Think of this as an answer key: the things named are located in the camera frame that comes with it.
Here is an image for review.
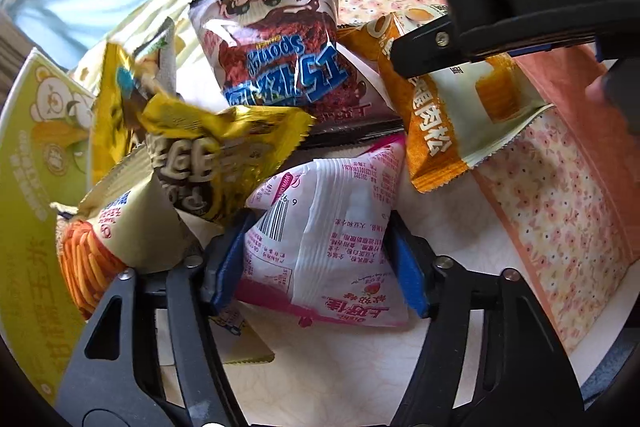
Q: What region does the pink snack packet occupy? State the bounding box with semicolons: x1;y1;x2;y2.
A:
235;134;413;328

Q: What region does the yellow snack packet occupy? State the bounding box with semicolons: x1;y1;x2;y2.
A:
92;42;316;223

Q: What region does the orange and white cake packet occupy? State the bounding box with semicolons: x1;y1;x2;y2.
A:
337;7;556;194

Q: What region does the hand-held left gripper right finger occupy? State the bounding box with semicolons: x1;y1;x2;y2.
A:
382;209;586;427

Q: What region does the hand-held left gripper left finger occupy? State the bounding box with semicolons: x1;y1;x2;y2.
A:
55;209;261;427

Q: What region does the brown chocolate snack packet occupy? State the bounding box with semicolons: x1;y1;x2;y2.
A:
189;0;401;135

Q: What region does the white folding table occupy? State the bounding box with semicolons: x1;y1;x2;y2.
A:
150;107;626;427

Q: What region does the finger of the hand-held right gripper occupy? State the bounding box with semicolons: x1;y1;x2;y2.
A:
390;18;456;80

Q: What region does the person's right hand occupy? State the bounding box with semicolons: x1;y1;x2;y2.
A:
584;59;640;135

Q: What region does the orange sticks snack packet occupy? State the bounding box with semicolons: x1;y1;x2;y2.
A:
50;147;231;320

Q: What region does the green cardboard box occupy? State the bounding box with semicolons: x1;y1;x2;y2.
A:
0;47;101;408

